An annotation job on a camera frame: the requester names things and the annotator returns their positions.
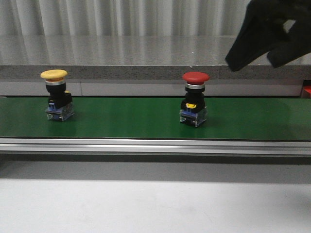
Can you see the black covered gripper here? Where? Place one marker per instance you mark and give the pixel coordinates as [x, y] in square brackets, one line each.
[264, 30]

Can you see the red mushroom push button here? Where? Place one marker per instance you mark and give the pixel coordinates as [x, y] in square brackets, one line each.
[193, 109]

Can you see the yellow mushroom push button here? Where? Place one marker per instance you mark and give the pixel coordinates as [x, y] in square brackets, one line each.
[60, 105]

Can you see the red object at right edge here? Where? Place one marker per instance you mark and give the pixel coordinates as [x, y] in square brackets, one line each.
[306, 92]

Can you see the green conveyor belt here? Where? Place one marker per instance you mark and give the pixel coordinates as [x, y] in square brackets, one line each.
[102, 117]

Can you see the grey stone counter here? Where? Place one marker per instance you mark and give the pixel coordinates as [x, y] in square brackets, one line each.
[140, 66]

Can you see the grey pleated curtain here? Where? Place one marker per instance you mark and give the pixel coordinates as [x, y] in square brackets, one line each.
[122, 17]

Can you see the aluminium conveyor side rail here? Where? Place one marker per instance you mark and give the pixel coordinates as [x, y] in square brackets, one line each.
[155, 147]

